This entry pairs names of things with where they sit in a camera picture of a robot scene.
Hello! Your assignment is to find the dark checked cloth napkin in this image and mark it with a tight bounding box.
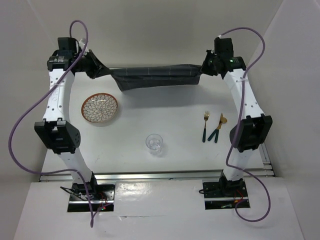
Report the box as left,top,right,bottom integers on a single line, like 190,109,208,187
95,64,202,92

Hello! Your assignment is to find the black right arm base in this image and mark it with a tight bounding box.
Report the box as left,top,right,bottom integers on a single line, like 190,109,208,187
198,180,251,210

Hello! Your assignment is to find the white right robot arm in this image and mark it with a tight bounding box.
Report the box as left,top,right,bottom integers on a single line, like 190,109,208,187
201,50,273,197

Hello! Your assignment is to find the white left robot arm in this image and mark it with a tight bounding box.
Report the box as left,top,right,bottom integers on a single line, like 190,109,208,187
34,50,103,200

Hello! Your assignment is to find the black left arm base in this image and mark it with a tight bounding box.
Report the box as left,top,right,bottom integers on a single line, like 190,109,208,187
60,183,116,213

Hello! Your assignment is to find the floral plate orange rim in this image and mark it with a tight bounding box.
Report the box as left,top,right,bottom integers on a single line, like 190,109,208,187
81,92,119,124

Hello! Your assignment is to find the clear plastic cup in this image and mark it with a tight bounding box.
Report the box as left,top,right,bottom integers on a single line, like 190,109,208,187
145,133,164,157

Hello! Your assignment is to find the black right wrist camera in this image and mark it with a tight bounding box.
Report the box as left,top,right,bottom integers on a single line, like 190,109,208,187
214,37,234,58

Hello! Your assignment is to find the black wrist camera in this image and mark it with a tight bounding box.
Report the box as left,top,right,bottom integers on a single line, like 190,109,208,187
214,37,234,58
57,37,78,54

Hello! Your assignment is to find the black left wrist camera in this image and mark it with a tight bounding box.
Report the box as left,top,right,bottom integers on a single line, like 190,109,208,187
57,37,78,54

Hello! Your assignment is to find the gold fork green handle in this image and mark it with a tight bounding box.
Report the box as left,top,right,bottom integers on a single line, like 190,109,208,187
202,111,210,143

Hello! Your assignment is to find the gold knife green handle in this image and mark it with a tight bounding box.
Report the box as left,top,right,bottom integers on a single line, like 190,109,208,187
207,113,224,143

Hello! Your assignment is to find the gold spoon green handle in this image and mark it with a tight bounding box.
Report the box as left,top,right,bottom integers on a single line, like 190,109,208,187
213,115,228,143

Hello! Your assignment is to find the aluminium front table rail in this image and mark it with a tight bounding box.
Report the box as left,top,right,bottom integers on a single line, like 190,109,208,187
39,165,275,182

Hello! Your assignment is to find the aluminium right side rail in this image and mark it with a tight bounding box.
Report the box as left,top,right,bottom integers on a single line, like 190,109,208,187
259,143,274,176

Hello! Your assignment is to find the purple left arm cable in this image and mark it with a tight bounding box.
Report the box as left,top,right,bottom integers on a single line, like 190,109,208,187
8,19,97,229

